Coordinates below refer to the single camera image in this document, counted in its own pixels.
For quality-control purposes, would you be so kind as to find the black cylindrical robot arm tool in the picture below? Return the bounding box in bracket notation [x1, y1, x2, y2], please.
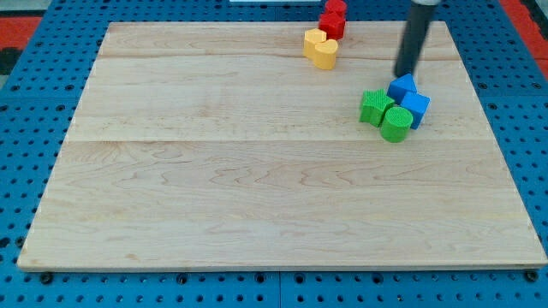
[393, 0, 441, 77]

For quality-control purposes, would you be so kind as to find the yellow heart block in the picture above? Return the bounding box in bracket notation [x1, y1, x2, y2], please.
[313, 39, 338, 70]

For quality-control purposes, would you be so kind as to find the light wooden board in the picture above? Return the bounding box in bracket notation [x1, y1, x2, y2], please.
[18, 21, 547, 273]

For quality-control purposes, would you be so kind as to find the green star block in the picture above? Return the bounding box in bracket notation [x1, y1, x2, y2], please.
[359, 89, 395, 127]

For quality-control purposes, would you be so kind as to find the yellow hexagon block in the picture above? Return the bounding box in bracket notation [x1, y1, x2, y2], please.
[302, 28, 327, 60]

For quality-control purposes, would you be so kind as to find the green cylinder block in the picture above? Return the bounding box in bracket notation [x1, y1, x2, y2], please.
[380, 107, 414, 143]

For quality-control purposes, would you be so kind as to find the blue triangle block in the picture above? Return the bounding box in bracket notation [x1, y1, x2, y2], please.
[387, 74, 417, 104]

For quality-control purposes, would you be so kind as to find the red pentagon block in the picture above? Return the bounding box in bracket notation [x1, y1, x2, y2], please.
[319, 12, 346, 40]

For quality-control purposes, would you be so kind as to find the blue cube block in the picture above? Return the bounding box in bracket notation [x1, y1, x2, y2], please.
[400, 92, 431, 129]

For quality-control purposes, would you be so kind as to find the red cylinder block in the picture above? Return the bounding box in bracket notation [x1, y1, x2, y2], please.
[325, 0, 348, 19]

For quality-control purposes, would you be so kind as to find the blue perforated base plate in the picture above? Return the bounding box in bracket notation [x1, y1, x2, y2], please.
[1, 1, 547, 307]

